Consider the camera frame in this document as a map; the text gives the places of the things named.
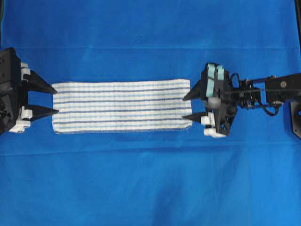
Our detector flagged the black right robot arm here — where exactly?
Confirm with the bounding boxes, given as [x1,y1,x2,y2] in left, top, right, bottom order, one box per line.
[183,63,301,138]

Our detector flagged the blue striped white towel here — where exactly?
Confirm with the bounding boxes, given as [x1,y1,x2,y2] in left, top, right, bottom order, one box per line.
[52,79,192,134]

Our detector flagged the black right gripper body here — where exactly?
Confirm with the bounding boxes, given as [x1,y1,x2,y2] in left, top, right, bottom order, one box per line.
[201,70,237,138]

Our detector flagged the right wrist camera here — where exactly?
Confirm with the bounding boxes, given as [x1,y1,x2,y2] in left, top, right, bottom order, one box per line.
[204,63,225,98]

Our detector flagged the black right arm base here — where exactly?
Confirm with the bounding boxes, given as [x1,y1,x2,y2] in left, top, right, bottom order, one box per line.
[283,101,301,141]

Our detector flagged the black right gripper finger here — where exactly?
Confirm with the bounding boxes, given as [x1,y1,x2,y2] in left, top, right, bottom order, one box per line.
[183,80,207,101]
[182,112,208,124]

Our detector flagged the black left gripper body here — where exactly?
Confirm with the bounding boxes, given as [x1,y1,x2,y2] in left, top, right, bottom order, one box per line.
[0,47,32,134]

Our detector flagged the blue table cloth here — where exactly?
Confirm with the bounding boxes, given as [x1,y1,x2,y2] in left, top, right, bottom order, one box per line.
[0,0,301,226]

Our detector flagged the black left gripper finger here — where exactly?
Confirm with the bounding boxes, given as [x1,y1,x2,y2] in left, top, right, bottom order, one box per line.
[25,105,59,121]
[23,70,57,94]

